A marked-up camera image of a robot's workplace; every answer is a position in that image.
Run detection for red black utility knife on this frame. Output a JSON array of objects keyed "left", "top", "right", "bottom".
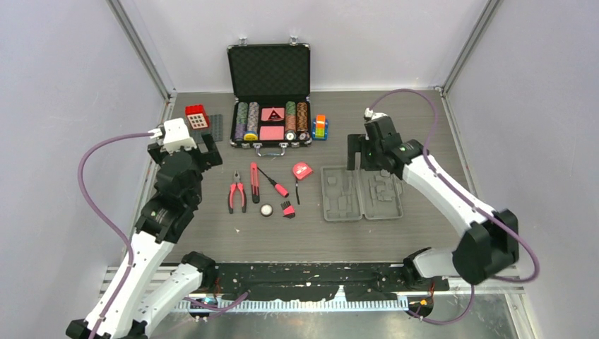
[{"left": 250, "top": 162, "right": 260, "bottom": 204}]

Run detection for grey plastic tool case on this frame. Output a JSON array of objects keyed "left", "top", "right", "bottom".
[{"left": 320, "top": 166, "right": 403, "bottom": 222}]

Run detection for red black bit holder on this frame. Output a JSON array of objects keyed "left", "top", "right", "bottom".
[{"left": 280, "top": 201, "right": 296, "bottom": 219}]

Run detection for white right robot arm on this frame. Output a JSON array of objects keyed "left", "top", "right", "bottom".
[{"left": 347, "top": 117, "right": 519, "bottom": 290}]

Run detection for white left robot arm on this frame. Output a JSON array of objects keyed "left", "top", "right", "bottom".
[{"left": 66, "top": 131, "right": 223, "bottom": 338}]

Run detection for dark grey brick baseplate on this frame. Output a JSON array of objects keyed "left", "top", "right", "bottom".
[{"left": 190, "top": 114, "right": 223, "bottom": 144}]

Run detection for red black pliers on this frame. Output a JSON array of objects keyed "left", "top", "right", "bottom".
[{"left": 227, "top": 170, "right": 247, "bottom": 215}]

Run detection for colourful toy brick stack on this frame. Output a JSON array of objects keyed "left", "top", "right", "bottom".
[{"left": 312, "top": 114, "right": 328, "bottom": 141}]

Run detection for red toy brick door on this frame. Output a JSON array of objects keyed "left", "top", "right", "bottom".
[{"left": 184, "top": 104, "right": 210, "bottom": 130}]

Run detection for blue orange chip row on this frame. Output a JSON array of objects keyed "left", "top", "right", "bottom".
[{"left": 243, "top": 102, "right": 260, "bottom": 141}]

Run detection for purple green chip row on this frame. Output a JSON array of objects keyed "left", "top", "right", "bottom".
[{"left": 233, "top": 102, "right": 249, "bottom": 141}]

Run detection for red tape measure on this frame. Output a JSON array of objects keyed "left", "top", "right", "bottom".
[{"left": 292, "top": 162, "right": 314, "bottom": 181}]

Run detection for red card deck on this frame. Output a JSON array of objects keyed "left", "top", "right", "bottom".
[{"left": 259, "top": 126, "right": 285, "bottom": 141}]

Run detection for brown black chip row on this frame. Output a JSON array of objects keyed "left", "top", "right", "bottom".
[{"left": 296, "top": 102, "right": 309, "bottom": 141}]

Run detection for green red chip row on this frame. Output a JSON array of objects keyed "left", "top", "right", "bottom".
[{"left": 285, "top": 101, "right": 297, "bottom": 141}]

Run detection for black electrical tape roll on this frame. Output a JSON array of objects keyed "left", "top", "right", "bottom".
[{"left": 259, "top": 203, "right": 273, "bottom": 217}]

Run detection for red triangle dealer button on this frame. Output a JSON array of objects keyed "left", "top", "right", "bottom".
[{"left": 260, "top": 107, "right": 285, "bottom": 122}]

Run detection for black poker chip case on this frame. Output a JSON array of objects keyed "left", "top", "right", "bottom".
[{"left": 227, "top": 37, "right": 314, "bottom": 156}]

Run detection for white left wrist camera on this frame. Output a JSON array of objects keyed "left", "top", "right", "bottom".
[{"left": 148, "top": 118, "right": 197, "bottom": 154}]

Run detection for red handled screwdriver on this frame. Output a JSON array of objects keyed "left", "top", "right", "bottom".
[{"left": 257, "top": 167, "right": 289, "bottom": 198}]

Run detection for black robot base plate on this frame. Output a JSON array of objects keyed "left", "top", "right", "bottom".
[{"left": 196, "top": 263, "right": 449, "bottom": 302}]

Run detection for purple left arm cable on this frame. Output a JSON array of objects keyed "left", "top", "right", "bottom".
[{"left": 77, "top": 132, "right": 249, "bottom": 339}]

